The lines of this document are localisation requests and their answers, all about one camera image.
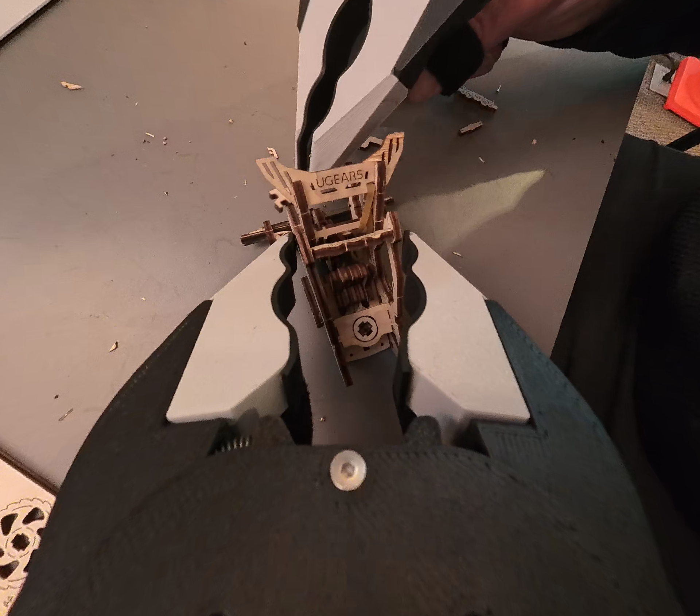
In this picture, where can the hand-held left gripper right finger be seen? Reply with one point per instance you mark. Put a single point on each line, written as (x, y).
(465, 353)

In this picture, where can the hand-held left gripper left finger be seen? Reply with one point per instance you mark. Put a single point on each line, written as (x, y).
(219, 353)

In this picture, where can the wooden mechanical model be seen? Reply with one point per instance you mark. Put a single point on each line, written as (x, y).
(339, 184)

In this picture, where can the wooden parts sheet gear wheels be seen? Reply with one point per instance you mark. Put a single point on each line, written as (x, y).
(11, 479)

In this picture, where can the long notched wooden bar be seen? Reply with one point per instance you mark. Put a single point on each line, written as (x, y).
(478, 97)

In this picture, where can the orange traffic cone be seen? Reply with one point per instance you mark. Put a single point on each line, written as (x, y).
(686, 91)

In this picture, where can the small wooden chip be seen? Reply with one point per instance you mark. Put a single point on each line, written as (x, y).
(71, 85)

